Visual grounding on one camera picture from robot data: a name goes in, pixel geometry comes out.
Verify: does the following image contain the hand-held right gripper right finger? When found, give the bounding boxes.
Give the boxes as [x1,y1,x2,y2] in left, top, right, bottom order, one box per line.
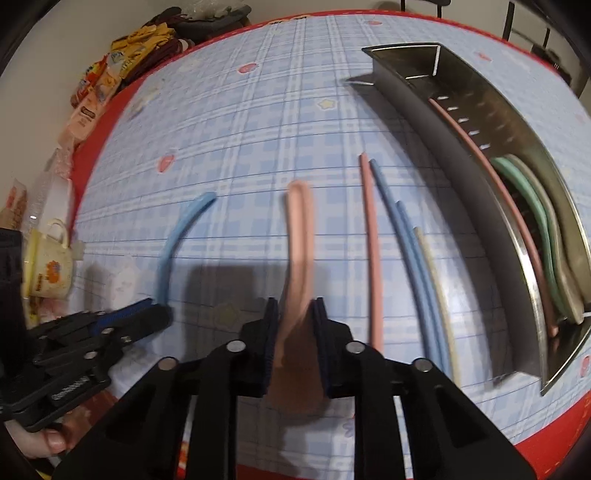
[312,296,537,480]

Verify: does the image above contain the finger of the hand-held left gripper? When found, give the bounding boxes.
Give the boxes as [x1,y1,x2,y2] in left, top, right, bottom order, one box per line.
[30,297,156,344]
[32,303,173,377]

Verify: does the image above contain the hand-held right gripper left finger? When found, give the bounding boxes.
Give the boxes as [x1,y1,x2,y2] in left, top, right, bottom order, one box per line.
[53,296,280,480]

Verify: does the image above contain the pink spoon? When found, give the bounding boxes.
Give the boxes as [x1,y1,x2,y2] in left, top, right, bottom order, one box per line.
[268,180,329,414]

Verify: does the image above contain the perforated steel utensil tray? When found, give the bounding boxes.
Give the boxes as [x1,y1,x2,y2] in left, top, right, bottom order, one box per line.
[345,42,591,398]

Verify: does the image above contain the pink chopstick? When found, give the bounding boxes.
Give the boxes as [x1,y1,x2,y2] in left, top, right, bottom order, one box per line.
[428,97,560,339]
[359,152,384,350]

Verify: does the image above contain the green spoon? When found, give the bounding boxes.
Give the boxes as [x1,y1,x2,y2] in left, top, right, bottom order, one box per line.
[489,156,571,320]

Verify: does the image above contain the beige speckled spoon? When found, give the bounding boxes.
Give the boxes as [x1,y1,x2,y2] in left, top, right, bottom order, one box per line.
[505,153,586,325]

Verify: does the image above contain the person's left hand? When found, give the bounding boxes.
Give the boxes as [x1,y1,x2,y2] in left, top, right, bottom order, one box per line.
[2,392,114,460]

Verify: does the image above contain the yellow printed mug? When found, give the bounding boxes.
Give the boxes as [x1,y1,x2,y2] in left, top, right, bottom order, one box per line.
[22,220,75,299]

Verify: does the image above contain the beige chopstick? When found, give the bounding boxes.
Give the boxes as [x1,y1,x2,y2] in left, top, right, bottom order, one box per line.
[413,226,462,386]

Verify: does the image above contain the white plastic container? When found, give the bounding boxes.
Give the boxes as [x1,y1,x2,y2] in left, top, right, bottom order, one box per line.
[28,176,75,232]

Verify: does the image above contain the clear snack bag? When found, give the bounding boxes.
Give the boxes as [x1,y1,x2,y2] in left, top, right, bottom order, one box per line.
[0,176,29,230]

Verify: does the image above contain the pink packet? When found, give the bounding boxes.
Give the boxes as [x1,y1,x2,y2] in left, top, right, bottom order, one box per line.
[64,102,105,145]

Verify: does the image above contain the blue plaid tablecloth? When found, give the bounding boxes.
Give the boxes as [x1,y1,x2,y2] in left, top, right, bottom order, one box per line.
[28,9,591,480]

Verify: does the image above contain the red snack packet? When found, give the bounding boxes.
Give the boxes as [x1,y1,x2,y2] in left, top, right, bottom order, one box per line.
[69,61,112,110]

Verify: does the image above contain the yellow snack packets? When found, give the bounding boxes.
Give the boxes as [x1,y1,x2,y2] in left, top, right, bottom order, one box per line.
[108,24,177,71]

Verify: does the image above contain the grey stool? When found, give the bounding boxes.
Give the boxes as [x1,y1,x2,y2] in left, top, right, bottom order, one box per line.
[174,4,253,43]

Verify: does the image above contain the white plastic bag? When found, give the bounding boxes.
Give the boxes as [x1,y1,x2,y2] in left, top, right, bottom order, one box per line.
[181,0,242,20]

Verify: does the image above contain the black metal chair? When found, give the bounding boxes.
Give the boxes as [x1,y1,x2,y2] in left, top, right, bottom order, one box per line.
[500,0,579,80]

